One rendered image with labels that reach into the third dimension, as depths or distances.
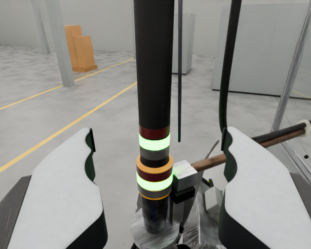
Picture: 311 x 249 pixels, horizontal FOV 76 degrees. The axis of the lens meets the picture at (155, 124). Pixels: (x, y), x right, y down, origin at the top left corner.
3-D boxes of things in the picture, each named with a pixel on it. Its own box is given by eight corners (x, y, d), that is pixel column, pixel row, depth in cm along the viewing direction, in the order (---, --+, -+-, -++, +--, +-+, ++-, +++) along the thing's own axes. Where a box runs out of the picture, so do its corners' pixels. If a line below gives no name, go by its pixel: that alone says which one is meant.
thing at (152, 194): (162, 170, 28) (162, 163, 27) (178, 191, 24) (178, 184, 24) (132, 179, 26) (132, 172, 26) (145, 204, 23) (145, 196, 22)
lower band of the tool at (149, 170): (161, 172, 28) (162, 145, 26) (177, 193, 25) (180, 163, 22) (133, 182, 26) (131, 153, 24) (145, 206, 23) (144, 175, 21)
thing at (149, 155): (160, 141, 25) (161, 132, 24) (174, 155, 22) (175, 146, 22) (135, 147, 24) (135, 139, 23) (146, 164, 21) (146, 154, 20)
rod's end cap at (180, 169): (180, 173, 28) (181, 161, 27) (188, 182, 26) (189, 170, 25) (168, 177, 27) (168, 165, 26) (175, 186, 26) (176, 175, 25)
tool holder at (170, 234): (174, 198, 34) (177, 151, 30) (200, 233, 29) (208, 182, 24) (124, 219, 31) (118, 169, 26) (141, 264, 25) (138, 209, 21)
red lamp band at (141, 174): (162, 154, 27) (162, 146, 26) (179, 174, 23) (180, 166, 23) (131, 163, 25) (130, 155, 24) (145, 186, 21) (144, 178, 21)
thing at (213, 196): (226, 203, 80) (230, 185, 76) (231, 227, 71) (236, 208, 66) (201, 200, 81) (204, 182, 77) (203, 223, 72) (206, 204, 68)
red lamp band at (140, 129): (161, 122, 24) (161, 112, 23) (175, 135, 21) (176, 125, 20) (134, 128, 22) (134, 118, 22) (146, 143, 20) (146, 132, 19)
